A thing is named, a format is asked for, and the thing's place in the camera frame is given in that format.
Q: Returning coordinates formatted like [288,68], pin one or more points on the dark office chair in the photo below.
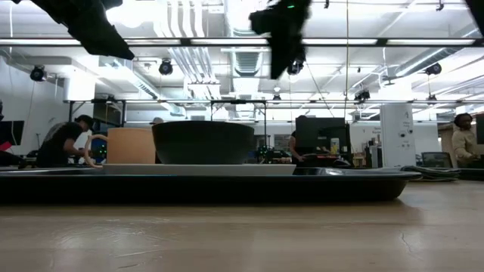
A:
[436,159]

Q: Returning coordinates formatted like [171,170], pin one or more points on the black serving tray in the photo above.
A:
[189,189]

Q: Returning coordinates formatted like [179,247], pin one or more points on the black computer monitor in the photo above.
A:
[325,130]

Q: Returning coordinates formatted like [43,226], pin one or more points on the white plate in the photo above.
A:
[196,169]

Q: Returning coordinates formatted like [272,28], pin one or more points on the black wall screen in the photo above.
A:
[11,132]

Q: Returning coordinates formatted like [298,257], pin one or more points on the black ceiling spotlight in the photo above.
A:
[38,73]
[433,69]
[362,96]
[165,67]
[295,68]

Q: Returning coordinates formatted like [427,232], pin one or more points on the silver ventilation duct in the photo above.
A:
[238,15]

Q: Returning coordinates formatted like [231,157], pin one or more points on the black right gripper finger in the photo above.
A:
[298,51]
[281,56]

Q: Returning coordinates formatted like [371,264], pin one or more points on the black bowl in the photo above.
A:
[204,143]

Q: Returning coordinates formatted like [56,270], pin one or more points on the black overhead frame bar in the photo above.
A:
[185,42]

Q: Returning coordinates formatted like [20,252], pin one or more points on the red bar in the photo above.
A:
[4,146]

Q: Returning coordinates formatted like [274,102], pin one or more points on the tan ceramic mug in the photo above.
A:
[130,145]

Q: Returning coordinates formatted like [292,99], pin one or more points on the white pillar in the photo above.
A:
[397,136]

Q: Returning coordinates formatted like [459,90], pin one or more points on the person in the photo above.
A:
[293,147]
[156,121]
[464,143]
[56,145]

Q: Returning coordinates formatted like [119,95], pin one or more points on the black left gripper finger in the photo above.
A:
[102,41]

